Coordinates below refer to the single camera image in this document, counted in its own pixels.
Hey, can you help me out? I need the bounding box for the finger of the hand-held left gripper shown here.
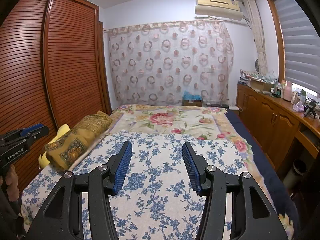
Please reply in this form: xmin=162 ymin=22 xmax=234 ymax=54
xmin=0 ymin=123 xmax=50 ymax=150

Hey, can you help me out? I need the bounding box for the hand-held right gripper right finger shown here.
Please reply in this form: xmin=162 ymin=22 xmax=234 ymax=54
xmin=182 ymin=142 xmax=290 ymax=240

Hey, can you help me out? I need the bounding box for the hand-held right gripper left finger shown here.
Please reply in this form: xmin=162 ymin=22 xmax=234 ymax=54
xmin=26 ymin=141 xmax=132 ymax=240

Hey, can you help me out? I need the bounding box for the golden patterned garment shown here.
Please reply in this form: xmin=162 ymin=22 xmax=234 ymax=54
xmin=45 ymin=110 xmax=112 ymax=171

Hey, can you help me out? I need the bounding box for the person's left forearm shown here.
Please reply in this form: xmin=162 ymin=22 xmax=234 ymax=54
xmin=0 ymin=185 xmax=25 ymax=240

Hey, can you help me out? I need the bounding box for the person's left hand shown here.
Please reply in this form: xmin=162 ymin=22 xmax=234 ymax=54
xmin=2 ymin=164 xmax=20 ymax=205

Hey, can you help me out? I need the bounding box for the yellow plush toy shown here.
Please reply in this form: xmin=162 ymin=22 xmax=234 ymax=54
xmin=39 ymin=124 xmax=70 ymax=168

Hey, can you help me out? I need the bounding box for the blue floral bed sheet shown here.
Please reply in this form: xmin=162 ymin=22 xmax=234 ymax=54
xmin=21 ymin=130 xmax=278 ymax=240

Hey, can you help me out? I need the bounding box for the pink floral blanket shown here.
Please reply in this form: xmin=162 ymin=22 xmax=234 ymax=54
xmin=110 ymin=104 xmax=255 ymax=165

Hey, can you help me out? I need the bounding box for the cardboard box with blue bag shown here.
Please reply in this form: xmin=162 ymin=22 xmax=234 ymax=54
xmin=182 ymin=91 xmax=203 ymax=106

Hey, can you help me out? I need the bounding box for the wooden slatted wardrobe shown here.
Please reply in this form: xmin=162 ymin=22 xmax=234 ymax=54
xmin=0 ymin=0 xmax=112 ymax=193

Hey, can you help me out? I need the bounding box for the navy mattress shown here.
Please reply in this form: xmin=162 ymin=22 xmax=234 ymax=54
xmin=225 ymin=110 xmax=300 ymax=230

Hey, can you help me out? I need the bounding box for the wooden sideboard cabinet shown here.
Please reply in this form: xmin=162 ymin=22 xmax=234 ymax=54
xmin=236 ymin=83 xmax=320 ymax=170

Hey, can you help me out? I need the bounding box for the circle patterned sheer curtain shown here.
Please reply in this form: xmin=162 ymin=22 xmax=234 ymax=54
xmin=105 ymin=20 xmax=234 ymax=107

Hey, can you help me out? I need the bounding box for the grey trash bin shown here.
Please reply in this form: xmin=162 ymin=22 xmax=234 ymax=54
xmin=284 ymin=159 xmax=307 ymax=190

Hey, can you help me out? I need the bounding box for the open cardboard box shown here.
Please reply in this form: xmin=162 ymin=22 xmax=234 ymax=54
xmin=250 ymin=79 xmax=274 ymax=92

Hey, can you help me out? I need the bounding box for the pink bottle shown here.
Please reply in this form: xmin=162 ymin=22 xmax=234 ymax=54
xmin=284 ymin=80 xmax=293 ymax=102

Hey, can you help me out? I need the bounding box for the black tripod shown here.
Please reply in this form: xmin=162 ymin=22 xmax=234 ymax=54
xmin=304 ymin=101 xmax=317 ymax=118

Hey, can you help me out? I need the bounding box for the tied beige curtain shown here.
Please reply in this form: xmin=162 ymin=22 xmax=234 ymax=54
xmin=243 ymin=0 xmax=268 ymax=74

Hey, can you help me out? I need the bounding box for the grey window blind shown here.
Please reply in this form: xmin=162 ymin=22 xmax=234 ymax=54
xmin=271 ymin=0 xmax=320 ymax=93

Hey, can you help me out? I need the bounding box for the wall air conditioner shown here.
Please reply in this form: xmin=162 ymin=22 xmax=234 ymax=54
xmin=195 ymin=0 xmax=243 ymax=21

